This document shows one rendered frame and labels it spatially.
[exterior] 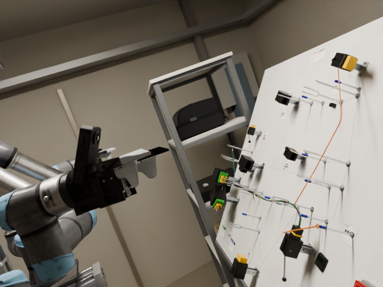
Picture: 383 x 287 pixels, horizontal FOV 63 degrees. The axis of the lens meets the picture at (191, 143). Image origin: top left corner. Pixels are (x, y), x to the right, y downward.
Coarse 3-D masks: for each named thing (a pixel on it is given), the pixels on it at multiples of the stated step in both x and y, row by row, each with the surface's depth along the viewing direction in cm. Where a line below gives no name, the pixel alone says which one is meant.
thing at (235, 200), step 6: (216, 186) 161; (210, 192) 164; (216, 192) 157; (222, 192) 159; (210, 198) 161; (216, 198) 155; (222, 198) 156; (228, 198) 160; (234, 198) 162; (210, 204) 158
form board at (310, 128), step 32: (352, 32) 105; (288, 64) 149; (320, 64) 120; (320, 96) 113; (352, 96) 96; (256, 128) 166; (288, 128) 131; (320, 128) 108; (352, 128) 92; (256, 160) 154; (352, 160) 88; (288, 192) 116; (320, 192) 98; (352, 192) 84; (224, 224) 173; (256, 224) 134; (288, 224) 110; (320, 224) 93; (352, 224) 81; (256, 256) 126; (352, 256) 78
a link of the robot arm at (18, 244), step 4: (16, 236) 125; (16, 240) 123; (20, 240) 123; (16, 244) 124; (20, 244) 123; (16, 248) 128; (20, 248) 123; (24, 248) 123; (16, 252) 130; (20, 252) 125; (24, 252) 123; (20, 256) 130; (24, 256) 124; (24, 260) 125; (28, 260) 123; (28, 264) 124
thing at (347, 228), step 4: (348, 224) 82; (344, 228) 83; (348, 228) 82; (352, 228) 81; (356, 228) 79; (348, 232) 82; (356, 232) 79; (344, 236) 82; (348, 236) 81; (344, 240) 82; (348, 240) 81; (352, 240) 79; (348, 244) 80; (352, 244) 79
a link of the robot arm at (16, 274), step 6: (18, 270) 83; (0, 276) 83; (6, 276) 80; (12, 276) 79; (18, 276) 81; (24, 276) 83; (0, 282) 77; (6, 282) 78; (12, 282) 78; (18, 282) 80; (24, 282) 82
